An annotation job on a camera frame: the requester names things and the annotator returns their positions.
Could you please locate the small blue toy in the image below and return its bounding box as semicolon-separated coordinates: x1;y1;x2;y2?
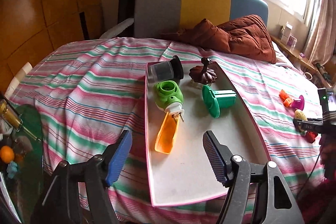
7;162;20;178

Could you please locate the black cable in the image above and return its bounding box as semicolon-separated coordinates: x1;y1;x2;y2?
302;156;323;194

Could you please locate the small red object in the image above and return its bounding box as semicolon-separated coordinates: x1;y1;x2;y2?
305;132;319;144

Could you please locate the green white plug-in device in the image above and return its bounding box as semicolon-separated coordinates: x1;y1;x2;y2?
154;81;185;122

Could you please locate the rust brown quilted jacket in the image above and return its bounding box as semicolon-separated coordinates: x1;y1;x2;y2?
161;14;277;64

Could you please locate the striped pink green bed sheet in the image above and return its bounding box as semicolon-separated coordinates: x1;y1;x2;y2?
5;38;331;224

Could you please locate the orange fruit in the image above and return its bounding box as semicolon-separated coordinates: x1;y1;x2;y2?
0;146;14;163

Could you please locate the brown leaf-shaped hook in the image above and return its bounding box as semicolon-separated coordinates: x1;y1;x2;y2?
189;57;217;88

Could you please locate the glass bottle with gold cap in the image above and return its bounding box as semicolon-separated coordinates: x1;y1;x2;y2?
0;99;24;131

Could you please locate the round green glass table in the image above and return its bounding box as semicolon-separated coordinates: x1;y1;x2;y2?
0;105;44;224

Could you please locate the grey jar with black lid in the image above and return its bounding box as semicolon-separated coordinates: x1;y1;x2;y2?
147;55;184;83

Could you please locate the magenta and orange toy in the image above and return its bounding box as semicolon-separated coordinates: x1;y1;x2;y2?
280;89;294;107

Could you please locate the wooden bedside shelf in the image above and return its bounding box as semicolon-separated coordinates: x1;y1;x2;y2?
270;35;336;88

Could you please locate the white foam piece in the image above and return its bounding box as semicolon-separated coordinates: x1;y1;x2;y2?
99;18;134;39

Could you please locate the white cardboard roll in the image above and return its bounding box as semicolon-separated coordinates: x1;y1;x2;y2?
4;62;32;98

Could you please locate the white box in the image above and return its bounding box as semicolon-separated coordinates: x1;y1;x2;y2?
281;22;293;43

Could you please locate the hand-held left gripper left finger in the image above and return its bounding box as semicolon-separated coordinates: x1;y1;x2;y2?
30;130;133;224

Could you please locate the orange plastic shoehorn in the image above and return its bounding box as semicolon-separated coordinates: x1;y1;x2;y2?
154;112;181;154

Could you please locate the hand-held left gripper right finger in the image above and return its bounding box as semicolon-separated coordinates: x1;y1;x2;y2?
203;130;305;224

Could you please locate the grey yellow blue headboard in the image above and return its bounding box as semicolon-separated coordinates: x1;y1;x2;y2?
134;0;269;39

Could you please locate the wooden wardrobe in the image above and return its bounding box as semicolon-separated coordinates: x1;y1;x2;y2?
0;0;103;88

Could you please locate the beige curtain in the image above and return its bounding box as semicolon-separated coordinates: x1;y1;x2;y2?
303;0;336;67

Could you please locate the white tray with pink rim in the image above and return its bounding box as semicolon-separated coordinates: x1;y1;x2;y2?
145;61;271;207

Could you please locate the green round plastic holder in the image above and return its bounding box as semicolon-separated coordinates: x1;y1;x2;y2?
202;85;237;118

